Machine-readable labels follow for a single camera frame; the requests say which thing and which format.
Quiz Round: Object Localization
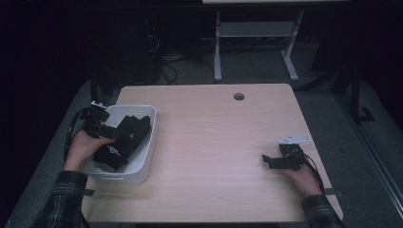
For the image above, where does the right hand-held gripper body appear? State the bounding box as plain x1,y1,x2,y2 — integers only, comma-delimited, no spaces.
269,134,313,171

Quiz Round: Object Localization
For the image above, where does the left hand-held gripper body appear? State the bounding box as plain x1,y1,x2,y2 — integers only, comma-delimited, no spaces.
79,100,118,141

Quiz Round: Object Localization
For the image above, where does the white plastic bin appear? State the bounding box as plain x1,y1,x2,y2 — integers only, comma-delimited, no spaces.
83,104,157,184

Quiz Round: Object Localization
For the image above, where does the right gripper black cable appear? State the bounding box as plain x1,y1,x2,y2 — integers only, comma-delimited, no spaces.
294,150,326,194

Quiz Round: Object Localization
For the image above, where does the black metal post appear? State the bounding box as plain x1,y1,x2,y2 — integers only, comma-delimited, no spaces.
349,63,375,124
89,67,100,105

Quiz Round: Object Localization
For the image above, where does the bundle of floor cables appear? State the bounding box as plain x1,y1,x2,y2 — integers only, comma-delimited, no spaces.
144,15,217,86

